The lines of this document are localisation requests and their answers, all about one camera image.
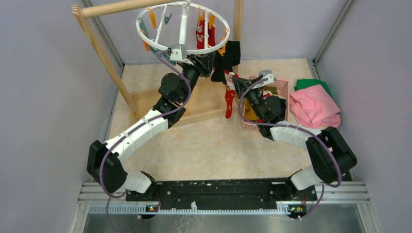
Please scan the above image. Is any green cloth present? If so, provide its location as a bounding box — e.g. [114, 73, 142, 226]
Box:
[294, 79, 332, 96]

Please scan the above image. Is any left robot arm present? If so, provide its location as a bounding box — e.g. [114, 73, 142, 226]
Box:
[86, 51, 215, 201]

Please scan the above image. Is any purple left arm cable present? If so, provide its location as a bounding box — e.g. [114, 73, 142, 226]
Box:
[99, 50, 193, 233]

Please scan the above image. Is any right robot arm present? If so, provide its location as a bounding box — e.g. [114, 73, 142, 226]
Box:
[231, 74, 357, 200]

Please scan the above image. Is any mustard yellow sock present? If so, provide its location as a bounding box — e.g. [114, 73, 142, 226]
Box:
[244, 100, 258, 121]

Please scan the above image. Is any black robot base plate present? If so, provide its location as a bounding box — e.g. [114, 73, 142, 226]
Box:
[125, 178, 317, 210]

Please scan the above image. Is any black sock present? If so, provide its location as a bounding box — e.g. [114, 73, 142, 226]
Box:
[226, 41, 241, 69]
[211, 52, 233, 84]

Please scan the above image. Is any pink cloth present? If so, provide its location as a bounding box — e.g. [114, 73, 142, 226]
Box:
[289, 84, 341, 128]

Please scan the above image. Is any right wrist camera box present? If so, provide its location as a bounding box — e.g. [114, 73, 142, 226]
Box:
[259, 69, 276, 85]

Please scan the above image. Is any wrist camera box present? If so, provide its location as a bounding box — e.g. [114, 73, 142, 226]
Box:
[259, 69, 276, 85]
[170, 44, 187, 63]

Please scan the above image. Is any wooden hanger rack frame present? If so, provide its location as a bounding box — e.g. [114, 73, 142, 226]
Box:
[71, 0, 225, 126]

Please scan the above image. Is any white toothed cable rail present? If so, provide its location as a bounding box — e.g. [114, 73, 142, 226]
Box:
[89, 202, 291, 215]

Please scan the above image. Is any red snowflake santa face sock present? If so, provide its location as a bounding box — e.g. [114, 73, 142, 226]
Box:
[224, 70, 239, 119]

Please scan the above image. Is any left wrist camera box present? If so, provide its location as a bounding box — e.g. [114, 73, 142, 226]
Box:
[170, 44, 187, 63]

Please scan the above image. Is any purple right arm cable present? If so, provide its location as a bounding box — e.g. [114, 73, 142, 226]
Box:
[237, 76, 343, 222]

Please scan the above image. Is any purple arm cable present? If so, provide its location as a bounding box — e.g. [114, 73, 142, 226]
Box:
[237, 76, 343, 222]
[99, 50, 193, 233]

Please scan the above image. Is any pink perforated plastic basket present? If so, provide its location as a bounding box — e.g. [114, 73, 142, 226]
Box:
[241, 79, 289, 121]

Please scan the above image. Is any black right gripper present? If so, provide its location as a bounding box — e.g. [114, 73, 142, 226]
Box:
[232, 76, 264, 120]

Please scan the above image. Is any white round clip hanger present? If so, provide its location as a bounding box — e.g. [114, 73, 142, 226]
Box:
[136, 0, 231, 64]

